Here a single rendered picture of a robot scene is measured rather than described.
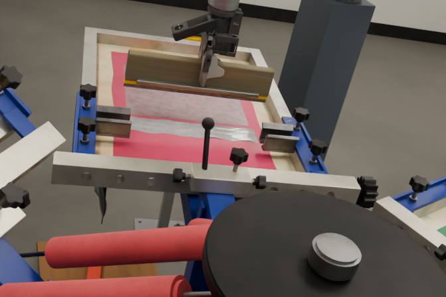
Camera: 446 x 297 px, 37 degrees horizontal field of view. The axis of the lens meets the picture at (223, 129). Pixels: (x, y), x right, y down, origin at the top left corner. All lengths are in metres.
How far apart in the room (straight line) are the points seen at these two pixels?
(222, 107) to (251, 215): 1.06
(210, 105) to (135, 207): 1.22
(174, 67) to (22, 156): 0.60
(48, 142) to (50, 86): 2.67
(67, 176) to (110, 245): 0.42
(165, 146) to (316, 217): 0.82
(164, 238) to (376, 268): 0.30
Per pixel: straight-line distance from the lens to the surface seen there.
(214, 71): 1.68
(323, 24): 2.25
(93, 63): 1.93
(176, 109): 1.83
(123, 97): 1.85
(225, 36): 1.64
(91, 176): 1.40
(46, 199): 3.00
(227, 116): 1.85
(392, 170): 3.88
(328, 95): 2.39
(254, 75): 1.72
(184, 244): 0.93
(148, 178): 1.44
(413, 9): 6.02
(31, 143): 1.22
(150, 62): 1.67
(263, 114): 1.91
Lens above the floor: 1.82
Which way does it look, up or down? 29 degrees down
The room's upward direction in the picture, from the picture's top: 13 degrees clockwise
